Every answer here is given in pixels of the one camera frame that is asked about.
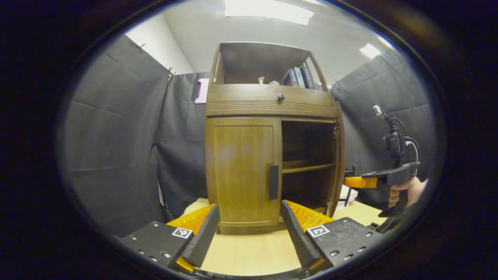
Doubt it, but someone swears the wooden cabinet drawer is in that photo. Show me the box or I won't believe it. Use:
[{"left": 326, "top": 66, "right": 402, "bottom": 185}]
[{"left": 206, "top": 84, "right": 337, "bottom": 118}]

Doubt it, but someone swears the wooden cabinet door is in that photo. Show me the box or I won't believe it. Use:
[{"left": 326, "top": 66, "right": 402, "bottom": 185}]
[
  {"left": 326, "top": 102, "right": 347, "bottom": 218},
  {"left": 205, "top": 117, "right": 283, "bottom": 228}
]

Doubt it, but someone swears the wooden inner cabinet shelf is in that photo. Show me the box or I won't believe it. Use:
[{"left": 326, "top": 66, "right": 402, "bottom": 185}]
[{"left": 282, "top": 159, "right": 336, "bottom": 174}]

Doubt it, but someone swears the small ceiling light panel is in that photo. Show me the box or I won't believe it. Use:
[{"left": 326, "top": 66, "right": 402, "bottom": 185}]
[{"left": 359, "top": 43, "right": 382, "bottom": 60}]

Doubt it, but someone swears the brown wooden shoe cabinet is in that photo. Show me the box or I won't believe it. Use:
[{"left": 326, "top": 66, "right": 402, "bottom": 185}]
[{"left": 205, "top": 42, "right": 347, "bottom": 235}]

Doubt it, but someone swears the black backdrop cloth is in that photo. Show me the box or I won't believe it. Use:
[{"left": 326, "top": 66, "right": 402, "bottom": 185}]
[{"left": 62, "top": 34, "right": 436, "bottom": 238}]

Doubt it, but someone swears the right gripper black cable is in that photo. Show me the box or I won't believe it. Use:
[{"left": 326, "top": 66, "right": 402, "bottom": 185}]
[{"left": 392, "top": 116, "right": 421, "bottom": 164}]

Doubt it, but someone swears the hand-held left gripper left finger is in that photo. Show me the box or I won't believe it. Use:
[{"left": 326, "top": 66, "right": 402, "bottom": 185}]
[{"left": 119, "top": 203, "right": 221, "bottom": 275}]

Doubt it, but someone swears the large ceiling light panel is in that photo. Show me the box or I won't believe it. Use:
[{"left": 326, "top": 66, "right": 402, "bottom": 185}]
[{"left": 224, "top": 0, "right": 314, "bottom": 26}]

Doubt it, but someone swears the white flat stack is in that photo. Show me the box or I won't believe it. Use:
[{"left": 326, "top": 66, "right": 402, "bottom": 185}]
[{"left": 338, "top": 186, "right": 358, "bottom": 207}]

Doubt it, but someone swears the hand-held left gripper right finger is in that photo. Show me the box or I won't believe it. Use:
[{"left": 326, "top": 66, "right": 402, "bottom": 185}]
[{"left": 281, "top": 200, "right": 389, "bottom": 276}]

